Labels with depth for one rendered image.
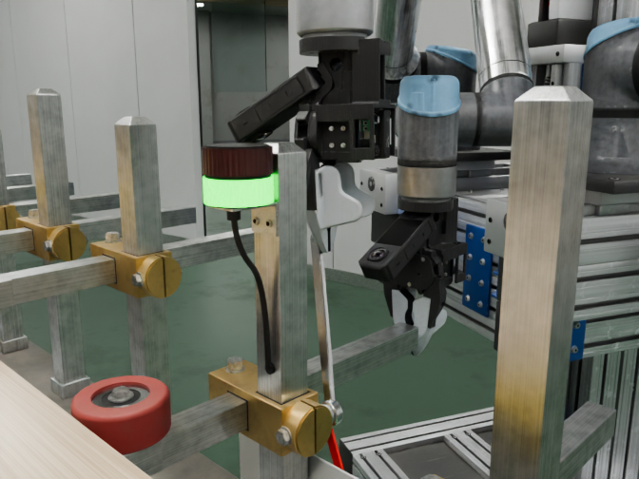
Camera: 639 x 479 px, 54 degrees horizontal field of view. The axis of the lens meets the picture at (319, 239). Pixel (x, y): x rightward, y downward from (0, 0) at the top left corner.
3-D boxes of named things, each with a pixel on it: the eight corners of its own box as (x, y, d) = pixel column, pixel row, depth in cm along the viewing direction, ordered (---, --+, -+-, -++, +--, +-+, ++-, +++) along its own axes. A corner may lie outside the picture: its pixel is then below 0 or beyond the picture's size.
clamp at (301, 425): (245, 400, 70) (244, 358, 69) (333, 446, 61) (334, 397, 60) (204, 418, 66) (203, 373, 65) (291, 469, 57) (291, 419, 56)
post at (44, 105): (77, 391, 101) (49, 88, 91) (87, 398, 99) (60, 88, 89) (56, 398, 99) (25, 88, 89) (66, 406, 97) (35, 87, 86)
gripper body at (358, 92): (372, 167, 58) (371, 31, 55) (288, 166, 61) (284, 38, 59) (396, 162, 64) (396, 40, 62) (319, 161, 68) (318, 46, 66)
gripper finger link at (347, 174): (369, 254, 63) (368, 162, 62) (317, 250, 66) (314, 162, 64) (378, 248, 66) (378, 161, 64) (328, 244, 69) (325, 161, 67)
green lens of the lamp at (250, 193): (243, 194, 58) (243, 170, 57) (288, 201, 54) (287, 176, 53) (189, 201, 53) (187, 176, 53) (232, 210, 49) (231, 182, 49)
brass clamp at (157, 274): (130, 272, 85) (128, 236, 84) (187, 293, 76) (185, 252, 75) (87, 280, 81) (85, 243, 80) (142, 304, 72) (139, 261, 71)
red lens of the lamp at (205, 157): (243, 167, 57) (242, 143, 57) (287, 172, 53) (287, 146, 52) (187, 172, 53) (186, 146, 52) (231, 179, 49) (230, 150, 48)
